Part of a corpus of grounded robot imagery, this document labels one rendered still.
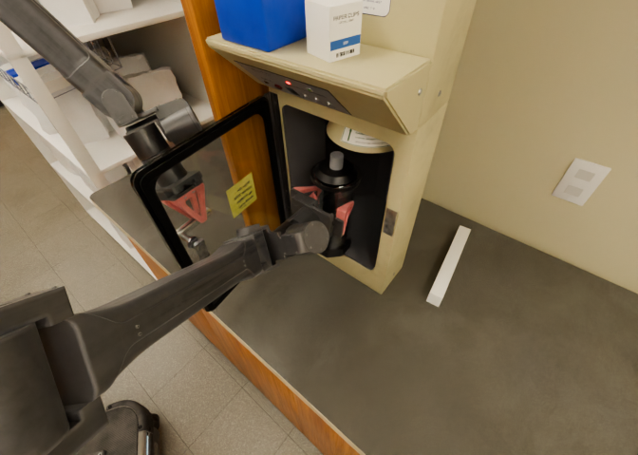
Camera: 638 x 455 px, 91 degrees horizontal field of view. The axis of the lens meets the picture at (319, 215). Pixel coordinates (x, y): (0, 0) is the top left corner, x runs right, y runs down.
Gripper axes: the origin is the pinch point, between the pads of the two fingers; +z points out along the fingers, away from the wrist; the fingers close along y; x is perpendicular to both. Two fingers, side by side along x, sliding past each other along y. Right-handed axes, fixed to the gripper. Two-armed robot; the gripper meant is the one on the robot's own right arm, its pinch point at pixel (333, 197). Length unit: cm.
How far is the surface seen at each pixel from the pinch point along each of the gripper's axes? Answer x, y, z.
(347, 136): -16.3, -2.3, -0.7
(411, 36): -35.2, -12.6, -4.7
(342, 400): 25.5, -21.5, -26.2
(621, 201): 0, -54, 39
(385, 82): -32.5, -14.5, -14.3
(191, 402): 121, 46, -40
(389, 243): 3.6, -15.7, -1.9
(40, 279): 123, 181, -52
